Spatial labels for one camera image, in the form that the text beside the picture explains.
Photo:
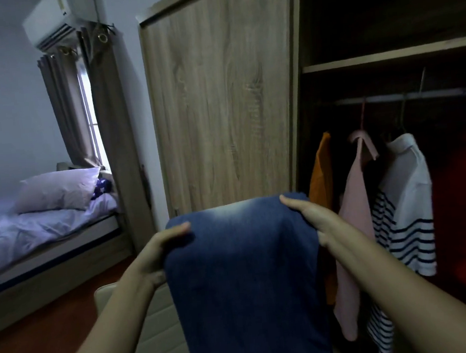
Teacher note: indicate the person's left hand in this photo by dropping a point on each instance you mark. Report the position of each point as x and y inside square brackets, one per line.
[150, 256]

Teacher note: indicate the person's right hand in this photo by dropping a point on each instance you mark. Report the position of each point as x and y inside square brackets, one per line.
[315, 217]

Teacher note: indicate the person's right thumb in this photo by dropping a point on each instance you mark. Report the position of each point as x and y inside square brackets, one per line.
[299, 205]

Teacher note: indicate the person's left thumb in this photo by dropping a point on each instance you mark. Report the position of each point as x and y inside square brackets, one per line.
[172, 232]

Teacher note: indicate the blue denim jeans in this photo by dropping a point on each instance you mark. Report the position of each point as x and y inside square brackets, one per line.
[248, 288]

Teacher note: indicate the person's right forearm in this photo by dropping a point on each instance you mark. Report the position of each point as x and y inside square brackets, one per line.
[409, 297]

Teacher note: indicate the person's left forearm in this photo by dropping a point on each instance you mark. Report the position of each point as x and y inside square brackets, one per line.
[104, 334]

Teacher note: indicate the orange hanging garment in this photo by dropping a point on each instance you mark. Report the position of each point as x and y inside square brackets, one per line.
[320, 182]

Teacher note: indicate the pink hanging shirt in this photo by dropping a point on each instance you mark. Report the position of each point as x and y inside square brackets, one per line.
[355, 228]

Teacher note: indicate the dark blue patterned pillow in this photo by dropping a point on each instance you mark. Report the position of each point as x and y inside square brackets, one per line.
[101, 187]

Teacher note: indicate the grey-brown curtain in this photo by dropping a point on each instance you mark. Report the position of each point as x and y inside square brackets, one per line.
[68, 112]
[122, 152]

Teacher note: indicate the white navy striped shirt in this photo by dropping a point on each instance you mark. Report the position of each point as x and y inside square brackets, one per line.
[405, 215]

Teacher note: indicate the pink clothes hanger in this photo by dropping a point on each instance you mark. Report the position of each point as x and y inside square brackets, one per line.
[362, 118]

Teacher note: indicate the beige padded chair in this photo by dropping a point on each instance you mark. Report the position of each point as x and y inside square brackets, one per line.
[154, 338]

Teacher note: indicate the lilac pillow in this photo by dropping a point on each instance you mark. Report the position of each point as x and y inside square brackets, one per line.
[55, 191]

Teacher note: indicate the wooden sliding wardrobe door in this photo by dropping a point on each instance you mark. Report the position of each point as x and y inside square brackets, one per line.
[221, 97]

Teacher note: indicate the bed with lilac sheet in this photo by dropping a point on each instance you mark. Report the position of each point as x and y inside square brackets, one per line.
[38, 246]

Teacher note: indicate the window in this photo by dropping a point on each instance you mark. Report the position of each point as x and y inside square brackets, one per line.
[90, 110]

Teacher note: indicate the wooden wardrobe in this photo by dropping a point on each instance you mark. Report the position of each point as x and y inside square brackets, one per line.
[392, 85]

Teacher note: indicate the metal clothes hanger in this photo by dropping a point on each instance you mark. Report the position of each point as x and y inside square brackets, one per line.
[410, 99]

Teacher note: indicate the white air conditioner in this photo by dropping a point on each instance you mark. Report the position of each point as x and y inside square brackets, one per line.
[59, 18]

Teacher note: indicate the metal wardrobe hanging rail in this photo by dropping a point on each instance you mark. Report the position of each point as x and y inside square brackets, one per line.
[410, 96]

